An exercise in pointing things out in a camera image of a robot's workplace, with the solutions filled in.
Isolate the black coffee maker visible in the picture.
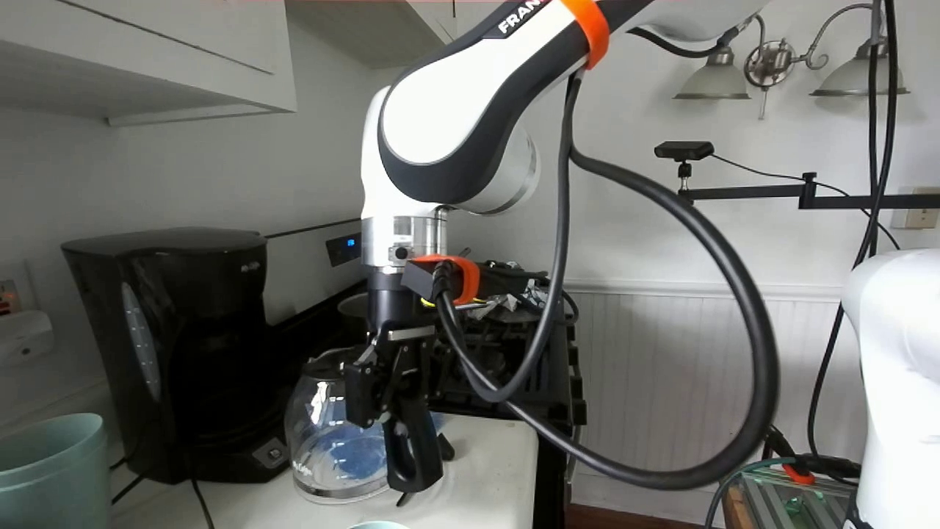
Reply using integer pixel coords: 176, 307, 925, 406
59, 225, 299, 487

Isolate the orange strap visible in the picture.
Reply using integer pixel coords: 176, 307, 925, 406
559, 0, 614, 71

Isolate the transparent kettle with black handle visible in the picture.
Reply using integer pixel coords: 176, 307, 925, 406
282, 346, 460, 507

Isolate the black external camera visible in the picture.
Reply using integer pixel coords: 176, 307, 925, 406
652, 138, 720, 188

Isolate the red and black clamp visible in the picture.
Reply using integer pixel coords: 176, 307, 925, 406
762, 419, 863, 484

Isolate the green cup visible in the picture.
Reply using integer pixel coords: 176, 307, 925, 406
0, 407, 111, 529

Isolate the thick black cable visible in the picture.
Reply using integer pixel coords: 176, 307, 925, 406
432, 72, 784, 493

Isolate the white wall cabinet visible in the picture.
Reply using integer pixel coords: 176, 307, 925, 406
288, 0, 463, 71
0, 0, 299, 130

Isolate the thin black cable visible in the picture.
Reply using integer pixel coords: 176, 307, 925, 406
806, 0, 906, 465

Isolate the white wall box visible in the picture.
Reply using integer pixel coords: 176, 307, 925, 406
0, 307, 59, 369

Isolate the double wall lamp fixture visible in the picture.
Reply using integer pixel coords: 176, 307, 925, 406
673, 0, 912, 124

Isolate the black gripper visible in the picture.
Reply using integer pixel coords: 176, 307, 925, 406
345, 265, 436, 437

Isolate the blue cleaning cloth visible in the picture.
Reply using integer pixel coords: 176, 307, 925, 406
310, 407, 446, 484

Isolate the black and stainless gas stove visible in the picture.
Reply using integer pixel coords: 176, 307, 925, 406
261, 213, 589, 529

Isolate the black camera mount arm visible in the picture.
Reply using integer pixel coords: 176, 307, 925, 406
673, 171, 940, 213

